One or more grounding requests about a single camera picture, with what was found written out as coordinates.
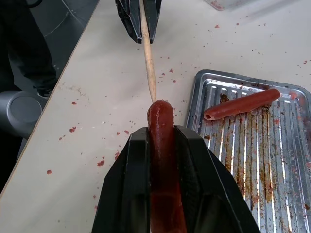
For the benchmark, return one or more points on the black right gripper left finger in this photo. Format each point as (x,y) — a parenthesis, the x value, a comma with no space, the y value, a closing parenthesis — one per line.
(126,184)

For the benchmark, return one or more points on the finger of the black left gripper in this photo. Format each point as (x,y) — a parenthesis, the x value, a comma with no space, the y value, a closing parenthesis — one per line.
(131,17)
(152,17)

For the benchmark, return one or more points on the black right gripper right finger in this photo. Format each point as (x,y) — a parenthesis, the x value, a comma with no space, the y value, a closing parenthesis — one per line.
(209,189)

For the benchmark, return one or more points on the wooden skewer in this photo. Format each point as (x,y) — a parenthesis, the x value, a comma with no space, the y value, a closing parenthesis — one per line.
(148,60)

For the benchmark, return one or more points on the red sausage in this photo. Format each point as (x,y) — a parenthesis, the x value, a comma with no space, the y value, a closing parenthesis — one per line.
(243,104)
(163,145)

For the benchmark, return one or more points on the ribbed metal baking tray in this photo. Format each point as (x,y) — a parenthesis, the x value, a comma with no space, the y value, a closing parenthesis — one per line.
(267,155)

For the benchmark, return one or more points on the dark round stand base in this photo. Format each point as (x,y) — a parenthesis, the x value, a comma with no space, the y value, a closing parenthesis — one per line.
(70,17)

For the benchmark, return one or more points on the person's leg in dark trousers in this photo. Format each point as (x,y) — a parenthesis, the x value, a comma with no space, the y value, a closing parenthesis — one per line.
(26,48)

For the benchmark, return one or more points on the dark shoe with white sole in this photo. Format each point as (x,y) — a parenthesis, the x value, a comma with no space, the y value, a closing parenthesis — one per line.
(45,93)

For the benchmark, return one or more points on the grey rounded robot body part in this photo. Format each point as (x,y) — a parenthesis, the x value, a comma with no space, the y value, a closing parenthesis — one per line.
(19,114)

